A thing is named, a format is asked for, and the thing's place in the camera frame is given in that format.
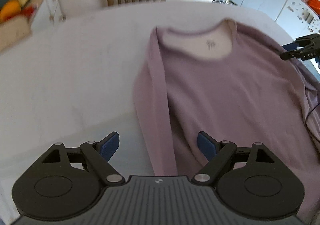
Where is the mauve long-sleeve shirt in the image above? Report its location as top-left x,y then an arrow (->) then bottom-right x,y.
132,18 -> 320,177

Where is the orange round object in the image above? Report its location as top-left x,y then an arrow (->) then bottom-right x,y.
0,0 -> 21,23

